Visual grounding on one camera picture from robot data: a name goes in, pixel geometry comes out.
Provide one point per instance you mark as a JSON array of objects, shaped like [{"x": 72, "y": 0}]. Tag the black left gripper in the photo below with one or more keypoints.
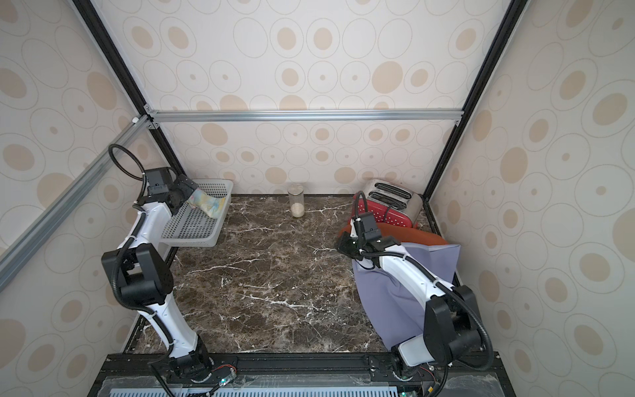
[{"x": 188, "y": 188}]

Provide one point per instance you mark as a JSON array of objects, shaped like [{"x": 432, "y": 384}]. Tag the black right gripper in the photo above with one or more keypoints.
[{"x": 367, "y": 227}]

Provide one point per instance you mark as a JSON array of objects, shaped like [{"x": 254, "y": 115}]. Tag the rust orange skirt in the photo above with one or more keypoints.
[{"x": 410, "y": 235}]

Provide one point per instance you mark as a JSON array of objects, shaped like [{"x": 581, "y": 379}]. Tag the floral pastel skirt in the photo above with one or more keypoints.
[{"x": 211, "y": 206}]

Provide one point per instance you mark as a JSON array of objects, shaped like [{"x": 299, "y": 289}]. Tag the lavender purple skirt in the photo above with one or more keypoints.
[{"x": 393, "y": 311}]

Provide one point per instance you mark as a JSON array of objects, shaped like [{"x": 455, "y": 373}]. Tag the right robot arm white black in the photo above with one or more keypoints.
[{"x": 404, "y": 280}]

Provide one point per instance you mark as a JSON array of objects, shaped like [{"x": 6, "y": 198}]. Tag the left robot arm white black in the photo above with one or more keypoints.
[{"x": 141, "y": 279}]

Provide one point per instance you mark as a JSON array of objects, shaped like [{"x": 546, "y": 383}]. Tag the red polka dot toaster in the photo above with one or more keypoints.
[{"x": 389, "y": 203}]

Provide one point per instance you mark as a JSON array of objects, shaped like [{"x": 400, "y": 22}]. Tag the white plastic perforated basket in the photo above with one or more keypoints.
[{"x": 191, "y": 226}]

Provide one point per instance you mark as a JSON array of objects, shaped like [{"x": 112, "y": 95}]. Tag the glass jar with white powder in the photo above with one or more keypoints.
[{"x": 296, "y": 200}]

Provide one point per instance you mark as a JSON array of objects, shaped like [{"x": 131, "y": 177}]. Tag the horizontal aluminium frame bar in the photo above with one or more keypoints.
[{"x": 323, "y": 115}]

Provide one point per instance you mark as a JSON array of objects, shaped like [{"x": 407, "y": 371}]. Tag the black left corner post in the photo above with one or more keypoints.
[{"x": 89, "y": 15}]

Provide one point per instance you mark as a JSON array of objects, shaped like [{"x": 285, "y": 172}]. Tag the black corner post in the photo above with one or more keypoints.
[
  {"x": 89, "y": 15},
  {"x": 496, "y": 50}
]

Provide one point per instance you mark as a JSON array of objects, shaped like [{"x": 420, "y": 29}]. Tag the diagonal aluminium frame bar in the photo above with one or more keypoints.
[{"x": 17, "y": 256}]

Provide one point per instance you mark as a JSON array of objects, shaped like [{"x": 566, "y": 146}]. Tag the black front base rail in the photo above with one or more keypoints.
[{"x": 295, "y": 374}]

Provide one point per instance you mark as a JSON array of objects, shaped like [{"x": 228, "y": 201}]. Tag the black right corner post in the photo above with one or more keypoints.
[{"x": 496, "y": 50}]

